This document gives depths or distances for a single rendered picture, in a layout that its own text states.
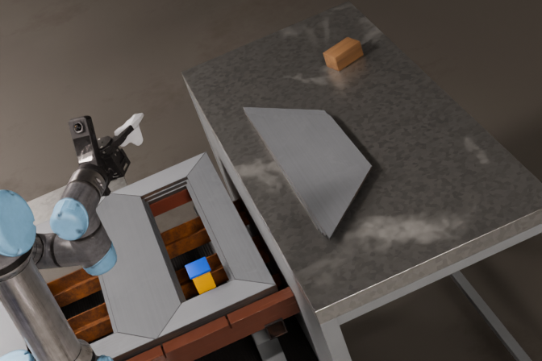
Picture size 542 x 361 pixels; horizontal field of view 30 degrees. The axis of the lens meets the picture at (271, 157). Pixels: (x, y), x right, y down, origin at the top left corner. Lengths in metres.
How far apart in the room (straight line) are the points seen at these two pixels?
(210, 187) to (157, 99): 2.42
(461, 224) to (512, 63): 2.57
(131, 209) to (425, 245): 1.13
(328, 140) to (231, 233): 0.41
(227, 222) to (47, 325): 1.09
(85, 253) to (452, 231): 0.81
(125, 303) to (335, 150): 0.70
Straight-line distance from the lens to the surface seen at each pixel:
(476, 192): 2.40
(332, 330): 2.26
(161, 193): 3.16
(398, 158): 2.57
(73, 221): 2.05
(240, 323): 2.61
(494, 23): 5.18
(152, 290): 2.78
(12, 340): 2.87
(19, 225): 1.80
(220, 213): 2.94
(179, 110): 5.26
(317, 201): 2.47
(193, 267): 2.72
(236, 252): 2.78
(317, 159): 2.60
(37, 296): 1.88
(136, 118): 2.25
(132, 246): 2.96
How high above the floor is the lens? 2.53
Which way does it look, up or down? 33 degrees down
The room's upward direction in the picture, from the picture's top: 20 degrees counter-clockwise
